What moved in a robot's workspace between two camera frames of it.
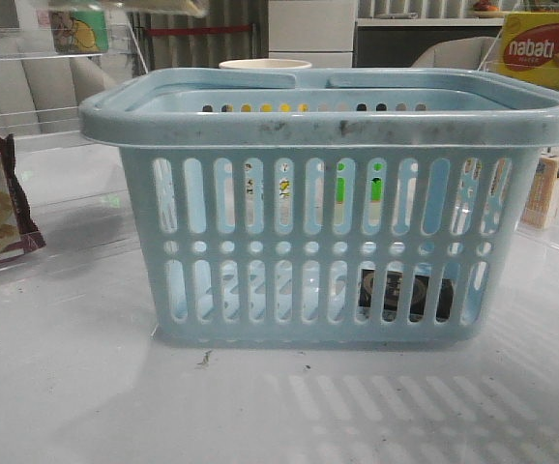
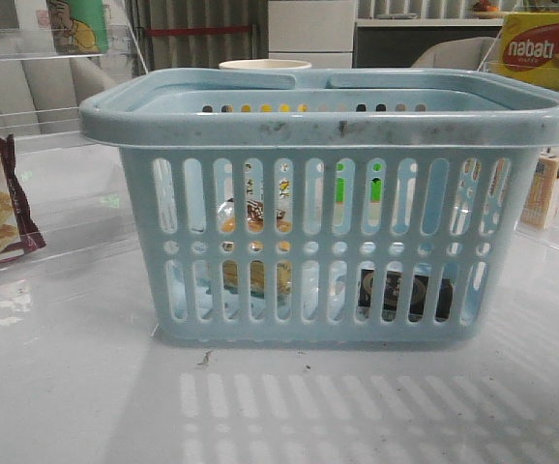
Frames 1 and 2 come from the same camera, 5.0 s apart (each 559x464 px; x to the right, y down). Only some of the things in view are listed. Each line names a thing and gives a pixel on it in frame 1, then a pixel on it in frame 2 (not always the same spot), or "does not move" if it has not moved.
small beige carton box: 538,209 does not move
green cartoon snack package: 79,31 does not move
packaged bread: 197,7 → 226,219
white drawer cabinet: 319,32 does not move
